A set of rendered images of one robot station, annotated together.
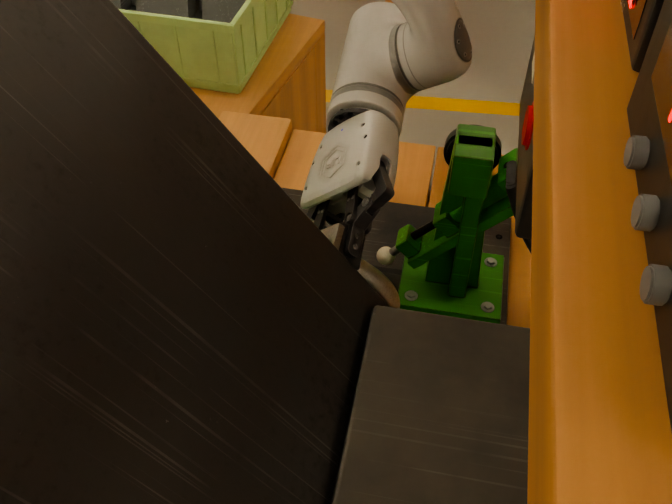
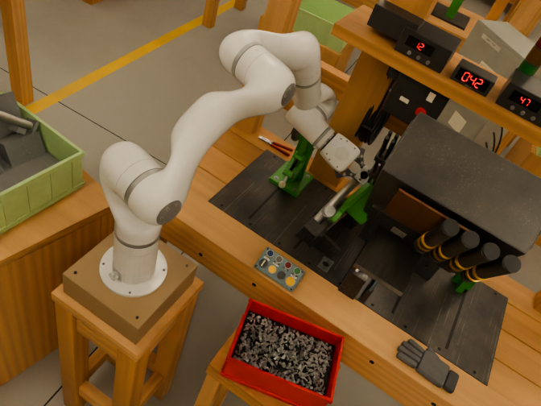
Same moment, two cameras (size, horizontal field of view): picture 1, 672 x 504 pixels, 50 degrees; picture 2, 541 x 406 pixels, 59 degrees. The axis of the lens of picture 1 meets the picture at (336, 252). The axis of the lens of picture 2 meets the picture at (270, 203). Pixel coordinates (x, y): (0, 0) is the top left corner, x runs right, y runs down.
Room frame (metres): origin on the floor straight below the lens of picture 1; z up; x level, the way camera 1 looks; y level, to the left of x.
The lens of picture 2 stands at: (0.64, 1.29, 2.15)
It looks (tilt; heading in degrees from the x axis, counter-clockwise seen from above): 44 degrees down; 275
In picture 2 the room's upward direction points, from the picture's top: 22 degrees clockwise
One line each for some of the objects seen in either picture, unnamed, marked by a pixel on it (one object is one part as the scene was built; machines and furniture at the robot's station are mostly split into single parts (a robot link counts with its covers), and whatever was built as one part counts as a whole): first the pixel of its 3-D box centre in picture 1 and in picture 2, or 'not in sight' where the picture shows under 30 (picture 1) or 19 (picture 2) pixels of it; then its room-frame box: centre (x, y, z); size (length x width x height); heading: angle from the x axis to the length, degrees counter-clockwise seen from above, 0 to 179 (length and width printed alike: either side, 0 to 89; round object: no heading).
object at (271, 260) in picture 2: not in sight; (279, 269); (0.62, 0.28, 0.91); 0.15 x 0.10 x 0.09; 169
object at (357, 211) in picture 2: not in sight; (367, 198); (0.46, 0.07, 1.17); 0.13 x 0.12 x 0.20; 169
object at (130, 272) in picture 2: not in sight; (135, 250); (1.01, 0.54, 1.04); 0.19 x 0.19 x 0.18
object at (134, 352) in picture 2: not in sight; (131, 290); (1.01, 0.54, 0.83); 0.32 x 0.32 x 0.04; 80
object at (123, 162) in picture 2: not in sight; (133, 192); (1.03, 0.53, 1.25); 0.19 x 0.12 x 0.24; 155
